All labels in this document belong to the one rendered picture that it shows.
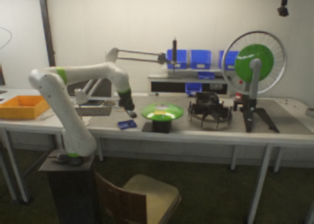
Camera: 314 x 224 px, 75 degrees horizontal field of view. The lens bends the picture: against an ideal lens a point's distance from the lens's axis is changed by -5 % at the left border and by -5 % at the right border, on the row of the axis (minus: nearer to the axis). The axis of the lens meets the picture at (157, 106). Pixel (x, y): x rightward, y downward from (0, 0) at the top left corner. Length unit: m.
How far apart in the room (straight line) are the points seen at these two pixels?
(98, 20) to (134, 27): 0.39
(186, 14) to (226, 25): 0.41
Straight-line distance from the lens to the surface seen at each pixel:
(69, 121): 1.19
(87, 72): 1.35
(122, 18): 2.40
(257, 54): 1.84
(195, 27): 2.32
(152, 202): 1.44
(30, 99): 2.34
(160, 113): 1.44
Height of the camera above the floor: 1.65
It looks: 21 degrees down
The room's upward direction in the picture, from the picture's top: straight up
